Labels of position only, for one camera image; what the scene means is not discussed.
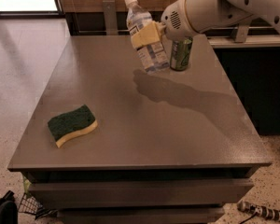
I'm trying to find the black wire basket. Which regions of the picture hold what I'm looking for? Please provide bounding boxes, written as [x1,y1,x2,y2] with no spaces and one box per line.
[18,193,57,220]

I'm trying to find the green and yellow sponge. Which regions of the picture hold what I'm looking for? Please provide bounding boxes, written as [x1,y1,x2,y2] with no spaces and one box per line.
[48,105,98,147]

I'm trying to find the right metal wall bracket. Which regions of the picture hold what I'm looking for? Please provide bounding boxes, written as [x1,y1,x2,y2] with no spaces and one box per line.
[231,19,252,43]

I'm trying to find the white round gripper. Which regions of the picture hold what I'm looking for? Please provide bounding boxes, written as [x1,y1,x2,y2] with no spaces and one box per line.
[131,0,190,49]

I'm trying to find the black bag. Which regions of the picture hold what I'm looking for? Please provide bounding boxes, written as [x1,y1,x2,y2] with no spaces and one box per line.
[0,190,18,224]

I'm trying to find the green soda can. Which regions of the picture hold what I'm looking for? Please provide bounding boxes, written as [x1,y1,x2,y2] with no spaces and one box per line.
[170,38,192,71]

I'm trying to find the grey drawer cabinet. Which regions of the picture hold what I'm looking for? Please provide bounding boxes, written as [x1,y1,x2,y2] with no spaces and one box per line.
[8,35,271,224]

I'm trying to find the metal wall bracket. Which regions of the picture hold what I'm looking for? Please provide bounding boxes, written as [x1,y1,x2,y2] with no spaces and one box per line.
[103,0,119,35]
[231,19,252,43]

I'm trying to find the clear plastic water bottle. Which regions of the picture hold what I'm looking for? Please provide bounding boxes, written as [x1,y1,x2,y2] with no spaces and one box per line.
[125,0,169,74]

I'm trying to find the left metal wall bracket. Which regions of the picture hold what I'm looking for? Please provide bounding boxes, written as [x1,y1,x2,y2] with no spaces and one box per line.
[103,0,119,35]

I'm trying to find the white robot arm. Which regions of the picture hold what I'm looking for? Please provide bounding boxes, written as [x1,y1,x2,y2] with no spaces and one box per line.
[132,0,280,49]

